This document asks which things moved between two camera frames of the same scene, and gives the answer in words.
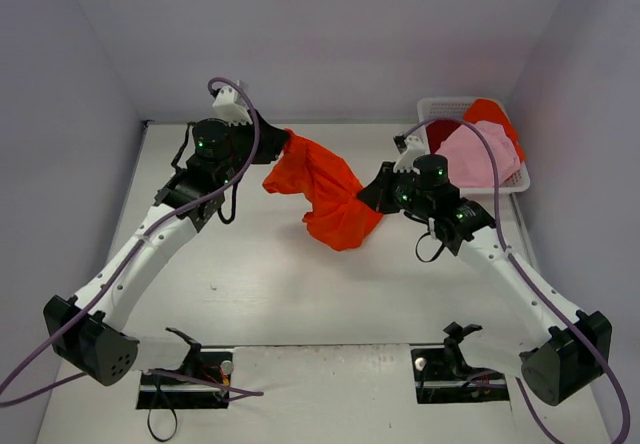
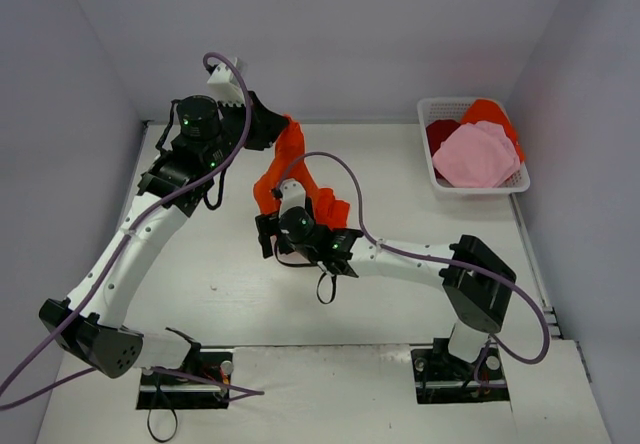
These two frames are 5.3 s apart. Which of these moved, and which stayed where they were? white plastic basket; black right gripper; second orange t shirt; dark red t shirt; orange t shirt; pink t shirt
Moved: black right gripper; orange t shirt
Stayed: white plastic basket; dark red t shirt; pink t shirt; second orange t shirt
